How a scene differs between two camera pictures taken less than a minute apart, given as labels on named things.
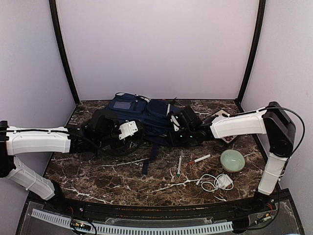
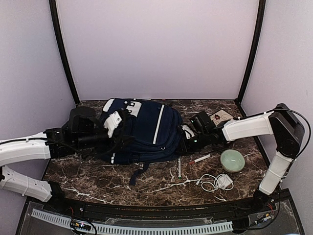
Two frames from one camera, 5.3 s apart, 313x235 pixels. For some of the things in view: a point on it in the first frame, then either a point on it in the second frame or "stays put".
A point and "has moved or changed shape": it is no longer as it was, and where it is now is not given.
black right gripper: (173, 139) → (186, 149)
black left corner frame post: (56, 19) stays put
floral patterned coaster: (222, 113) stays put
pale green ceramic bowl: (232, 160) stays put
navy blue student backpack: (154, 116) has moved or changed shape
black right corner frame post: (261, 11) stays put
